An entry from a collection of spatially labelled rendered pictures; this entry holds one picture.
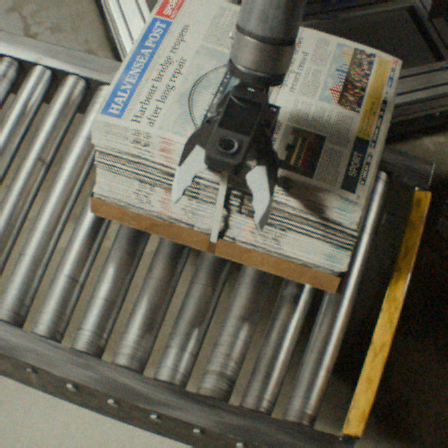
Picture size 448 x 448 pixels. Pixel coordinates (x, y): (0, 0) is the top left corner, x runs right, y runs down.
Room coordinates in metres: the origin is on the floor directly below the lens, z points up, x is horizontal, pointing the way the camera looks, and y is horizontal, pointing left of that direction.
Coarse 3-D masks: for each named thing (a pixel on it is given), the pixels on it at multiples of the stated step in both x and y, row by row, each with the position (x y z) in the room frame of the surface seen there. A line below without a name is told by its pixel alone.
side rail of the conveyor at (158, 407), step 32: (0, 320) 0.55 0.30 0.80; (0, 352) 0.50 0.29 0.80; (32, 352) 0.51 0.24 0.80; (64, 352) 0.52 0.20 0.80; (32, 384) 0.49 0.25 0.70; (64, 384) 0.48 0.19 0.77; (96, 384) 0.48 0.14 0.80; (128, 384) 0.49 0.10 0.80; (160, 384) 0.50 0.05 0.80; (128, 416) 0.46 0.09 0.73; (160, 416) 0.45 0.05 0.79; (192, 416) 0.46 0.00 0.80; (224, 416) 0.46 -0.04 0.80; (256, 416) 0.47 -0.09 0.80
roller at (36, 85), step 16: (32, 80) 0.99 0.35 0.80; (48, 80) 1.00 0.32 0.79; (16, 96) 0.96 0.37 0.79; (32, 96) 0.96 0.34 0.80; (16, 112) 0.92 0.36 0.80; (32, 112) 0.93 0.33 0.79; (0, 128) 0.89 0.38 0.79; (16, 128) 0.89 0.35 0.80; (0, 144) 0.85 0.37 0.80; (16, 144) 0.87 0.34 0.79; (0, 160) 0.83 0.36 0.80; (0, 176) 0.80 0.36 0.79
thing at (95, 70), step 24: (0, 48) 1.05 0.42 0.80; (24, 48) 1.05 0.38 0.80; (48, 48) 1.06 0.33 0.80; (24, 72) 1.03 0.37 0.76; (72, 72) 1.01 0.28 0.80; (96, 72) 1.02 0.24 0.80; (48, 96) 1.02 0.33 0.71; (384, 144) 0.95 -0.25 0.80; (384, 168) 0.91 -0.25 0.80; (408, 168) 0.92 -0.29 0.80; (432, 168) 0.92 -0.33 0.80; (408, 192) 0.89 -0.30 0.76
